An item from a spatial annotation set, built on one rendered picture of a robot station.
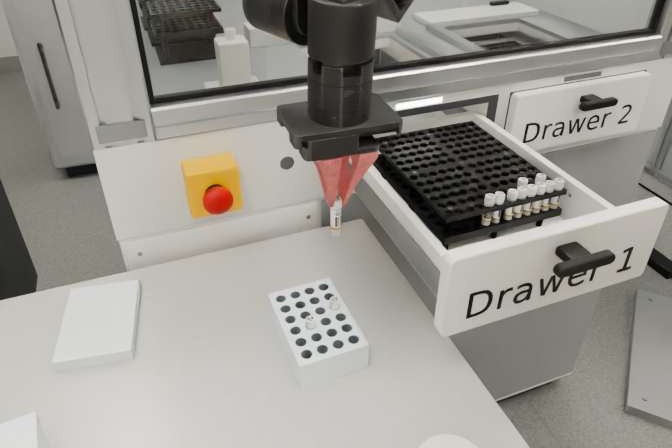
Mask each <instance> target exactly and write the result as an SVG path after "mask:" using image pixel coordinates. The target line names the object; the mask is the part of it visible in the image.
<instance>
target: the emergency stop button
mask: <svg viewBox="0 0 672 448"><path fill-rule="evenodd" d="M233 201H234V200H233V196H232V193H231V192H230V191H229V190H228V189H227V188H225V187H220V186H218V187H213V188H211V189H209V190H208V191H207V192H206V193H205V194H204V196H203V200H202V202H203V206H204V208H205V210H206V211H207V212H209V213H211V214H214V215H219V214H223V213H225V212H227V211H228V210H229V209H230V208H231V207H232V205H233Z"/></svg>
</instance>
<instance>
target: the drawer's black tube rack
mask: <svg viewBox="0 0 672 448"><path fill-rule="evenodd" d="M411 136H412V137H411ZM445 136H446V137H445ZM375 139H376V140H377V141H378V143H379V152H380V153H381V154H378V158H377V159H376V160H375V162H374V163H373V165H374V167H375V168H376V169H377V170H378V171H379V172H380V173H381V176H382V177H383V178H384V179H385V180H387V181H388V182H389V183H390V185H391V186H392V187H393V188H394V189H395V190H396V191H397V192H398V194H399V195H400V196H401V197H402V198H403V199H404V200H405V201H406V203H407V204H408V205H409V208H410V209H411V210H412V211H413V212H415V213H416V214H417V215H418V216H419V217H420V218H421V219H422V221H423V222H424V223H425V224H426V225H427V226H428V227H429V228H430V230H431V231H432V232H433V233H434V234H435V235H436V236H437V237H438V239H439V240H440V241H441V242H442V245H443V246H444V247H445V248H446V250H448V244H450V243H454V242H458V241H462V240H466V239H469V238H473V237H477V236H481V235H485V234H489V233H491V234H490V238H492V239H494V238H496V236H497V231H501V230H505V229H509V228H513V227H516V226H520V225H524V224H528V223H532V222H536V226H538V227H541V226H542V223H543V220H544V219H548V218H552V217H556V216H560V215H561V212H562V208H560V207H559V206H557V208H556V209H552V208H550V207H549V209H548V211H543V210H541V209H540V211H539V213H533V212H531V213H530V215H523V214H522V215H521V217H520V218H516V217H514V216H512V219H511V220H506V219H504V218H503V217H504V212H505V209H503V210H502V211H501V216H500V220H499V223H493V222H491V221H490V225H488V226H485V225H482V224H481V222H482V215H478V216H474V217H470V218H466V219H462V220H458V221H454V222H450V223H447V222H446V221H445V220H444V219H443V218H442V217H441V216H440V215H439V213H440V211H441V210H445V209H450V210H451V209H452V208H454V207H458V206H462V205H466V204H471V203H475V202H479V201H484V200H485V195H486V194H488V193H491V194H494V195H495V193H496V192H498V191H500V192H503V193H505V195H507V193H508V190H509V189H511V188H513V189H516V190H517V182H518V179H519V178H520V177H524V178H527V179H528V184H527V185H529V184H534V185H536V184H535V179H536V175H537V174H538V173H542V174H544V173H543V172H541V171H540V170H539V169H537V168H536V167H535V166H533V165H532V164H530V163H529V162H528V161H526V160H525V159H524V158H522V157H521V156H520V155H518V154H517V153H515V152H514V151H513V150H511V149H510V148H509V147H507V146H506V145H504V144H503V143H502V142H500V141H499V140H498V139H496V138H495V137H493V136H492V135H491V134H489V133H488V132H487V131H485V130H484V129H482V128H481V127H480V126H478V125H477V124H476V123H474V122H473V121H468V122H462V123H457V124H451V125H445V126H440V127H434V128H429V129H423V130H418V131H412V132H407V133H401V134H400V135H398V134H396V135H390V136H385V137H379V138H375ZM496 145H497V146H496ZM391 146H393V147H391ZM515 158H516V159H515ZM531 170H532V171H531ZM523 172H524V173H523ZM529 178H532V179H529Z"/></svg>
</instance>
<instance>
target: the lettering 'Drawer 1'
mask: <svg viewBox="0 0 672 448"><path fill-rule="evenodd" d="M633 248H634V247H630V248H628V249H626V250H624V252H623V253H626V252H628V251H629V252H628V255H627V258H626V260H625V263H624V266H623V268H622V269H619V270H617V272H616V273H618V272H622V271H625V270H628V269H630V268H631V266H629V267H627V264H628V261H629V258H630V256H631V253H632V250H633ZM586 274H587V271H585V272H584V273H583V274H580V275H576V276H573V275H571V276H570V277H569V279H568V285H569V286H571V287H573V286H577V285H579V284H581V283H583V281H584V279H583V280H582V281H580V282H578V283H575V284H573V283H572V279H575V278H578V277H581V276H585V275H586ZM562 280H563V278H560V280H559V282H558V284H557V285H556V275H553V276H551V278H550V280H549V282H548V284H547V286H546V288H545V289H544V279H540V296H543V295H545V293H546V291H547V289H548V287H549V285H550V283H551V282H552V292H556V291H557V290H558V288H559V286H560V284H561V282H562ZM524 286H529V289H527V290H524V291H521V292H519V293H517V294H516V295H515V297H514V299H513V302H514V303H515V304H518V303H521V302H523V301H524V300H526V301H527V300H530V296H531V292H532V288H533V286H532V284H531V283H525V284H522V285H520V286H518V288H517V290H518V289H520V288H522V287H524ZM511 290H512V291H513V287H511V288H508V289H507V290H506V291H505V292H504V290H502V291H500V296H499V301H498V305H497V309H500V308H501V303H502V299H503V296H504V295H505V293H507V292H508V291H511ZM526 292H528V293H527V295H526V297H525V298H524V299H522V300H517V297H518V296H519V295H520V294H523V293H526ZM479 294H487V295H488V303H487V305H486V307H485V308H484V309H483V310H481V311H480V312H477V313H474V314H471V310H472V304H473V299H474V296H476V295H479ZM492 299H493V294H492V292H491V291H489V290H483V291H478V292H475V293H472V294H470V298H469V304H468V309H467V315H466V319H468V318H471V317H474V316H477V315H480V314H482V313H483V312H485V311H486V310H487V309H488V308H489V307H490V305H491V303H492Z"/></svg>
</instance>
